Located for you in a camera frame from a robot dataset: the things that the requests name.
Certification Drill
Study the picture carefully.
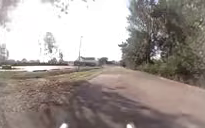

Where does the distant tree line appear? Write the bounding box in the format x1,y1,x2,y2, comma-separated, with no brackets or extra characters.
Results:
0,58,74,67

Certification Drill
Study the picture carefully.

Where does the utility pole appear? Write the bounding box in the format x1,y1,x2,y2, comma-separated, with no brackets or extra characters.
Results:
77,35,84,69

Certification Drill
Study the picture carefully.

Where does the building with dark roof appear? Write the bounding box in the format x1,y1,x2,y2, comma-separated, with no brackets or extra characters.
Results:
73,56,99,67

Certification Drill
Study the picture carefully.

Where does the tall thin tree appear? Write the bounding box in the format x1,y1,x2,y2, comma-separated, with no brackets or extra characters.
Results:
43,31,58,65

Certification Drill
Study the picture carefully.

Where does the pale water surface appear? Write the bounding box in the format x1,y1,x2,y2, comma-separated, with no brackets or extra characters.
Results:
0,64,78,73

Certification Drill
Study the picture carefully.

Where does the robot's own part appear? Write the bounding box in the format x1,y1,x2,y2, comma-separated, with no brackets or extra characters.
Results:
125,122,136,128
58,122,69,128

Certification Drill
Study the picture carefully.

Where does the row of trees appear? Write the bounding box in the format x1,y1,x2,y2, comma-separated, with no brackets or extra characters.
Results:
118,0,205,91

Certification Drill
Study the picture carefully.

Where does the grey asphalt road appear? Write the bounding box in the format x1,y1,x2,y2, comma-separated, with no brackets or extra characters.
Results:
3,65,205,128

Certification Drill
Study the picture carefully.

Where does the grass verge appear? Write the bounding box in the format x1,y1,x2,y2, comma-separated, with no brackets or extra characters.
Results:
0,66,104,128

